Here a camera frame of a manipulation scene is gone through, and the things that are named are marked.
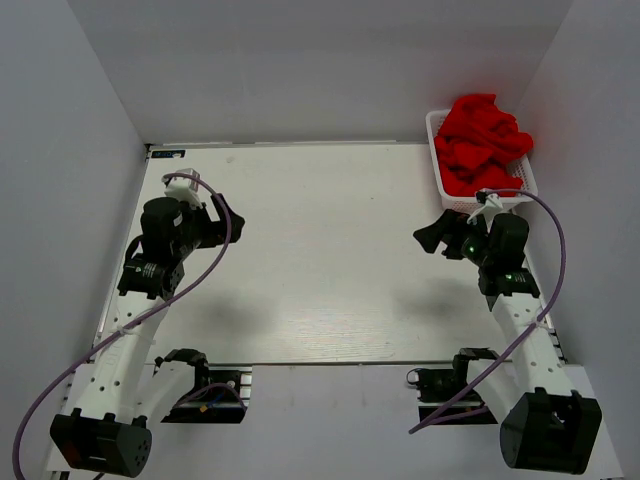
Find red t shirts in basket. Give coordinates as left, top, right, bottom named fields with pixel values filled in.
left=434, top=93, right=534, bottom=197

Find blue label sticker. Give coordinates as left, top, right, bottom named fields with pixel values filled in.
left=151, top=149, right=186, bottom=159

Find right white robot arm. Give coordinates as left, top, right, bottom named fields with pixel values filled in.
left=406, top=209, right=602, bottom=475

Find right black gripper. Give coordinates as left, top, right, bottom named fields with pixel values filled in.
left=414, top=209, right=496, bottom=267

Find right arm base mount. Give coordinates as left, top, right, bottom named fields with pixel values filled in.
left=405, top=348, right=499, bottom=426

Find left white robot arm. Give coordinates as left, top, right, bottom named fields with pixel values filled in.
left=50, top=192, right=245, bottom=478

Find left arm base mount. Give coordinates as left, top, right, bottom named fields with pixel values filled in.
left=154, top=348, right=253, bottom=424

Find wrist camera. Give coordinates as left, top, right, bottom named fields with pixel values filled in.
left=163, top=177, right=202, bottom=209
left=467, top=189, right=504, bottom=224

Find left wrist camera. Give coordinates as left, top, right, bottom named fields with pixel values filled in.
left=163, top=177, right=202, bottom=209

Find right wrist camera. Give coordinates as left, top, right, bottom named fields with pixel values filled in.
left=467, top=189, right=504, bottom=224

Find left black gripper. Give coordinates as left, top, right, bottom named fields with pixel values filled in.
left=173, top=194, right=245, bottom=259

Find white plastic basket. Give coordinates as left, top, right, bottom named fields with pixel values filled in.
left=425, top=109, right=538, bottom=214

